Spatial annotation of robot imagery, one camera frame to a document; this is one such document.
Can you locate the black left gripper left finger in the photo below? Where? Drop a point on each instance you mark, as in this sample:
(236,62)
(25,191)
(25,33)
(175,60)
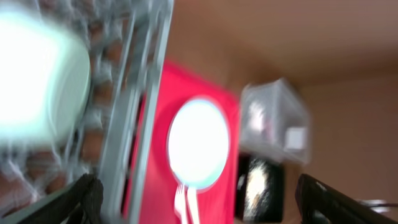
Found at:
(80,202)

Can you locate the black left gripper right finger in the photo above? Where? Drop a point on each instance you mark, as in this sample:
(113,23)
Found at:
(319,203)

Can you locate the rice and food scraps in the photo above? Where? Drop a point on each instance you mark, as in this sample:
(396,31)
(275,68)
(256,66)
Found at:
(256,189)

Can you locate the white plastic fork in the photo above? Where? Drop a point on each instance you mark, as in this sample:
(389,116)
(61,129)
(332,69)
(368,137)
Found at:
(180,204)

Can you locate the white tissue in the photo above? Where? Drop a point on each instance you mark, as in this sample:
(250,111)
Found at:
(256,116)

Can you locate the large light blue plate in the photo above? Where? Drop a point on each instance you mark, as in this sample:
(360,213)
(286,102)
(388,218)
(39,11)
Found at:
(198,143)

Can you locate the light green bowl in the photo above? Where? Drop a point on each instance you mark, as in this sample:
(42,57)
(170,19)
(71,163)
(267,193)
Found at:
(45,78)

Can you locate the white plastic spoon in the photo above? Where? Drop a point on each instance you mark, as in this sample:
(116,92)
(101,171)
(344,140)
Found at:
(193,205)

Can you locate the black plastic food-waste tray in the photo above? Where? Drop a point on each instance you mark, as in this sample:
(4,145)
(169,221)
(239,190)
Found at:
(273,209)

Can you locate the clear plastic waste bin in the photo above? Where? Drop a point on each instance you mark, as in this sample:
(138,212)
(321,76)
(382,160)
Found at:
(287,131)

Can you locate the grey plastic dishwasher rack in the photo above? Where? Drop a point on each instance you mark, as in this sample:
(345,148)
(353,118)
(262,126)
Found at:
(126,42)

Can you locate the red plastic serving tray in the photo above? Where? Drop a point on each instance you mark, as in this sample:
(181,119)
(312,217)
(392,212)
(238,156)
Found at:
(215,204)

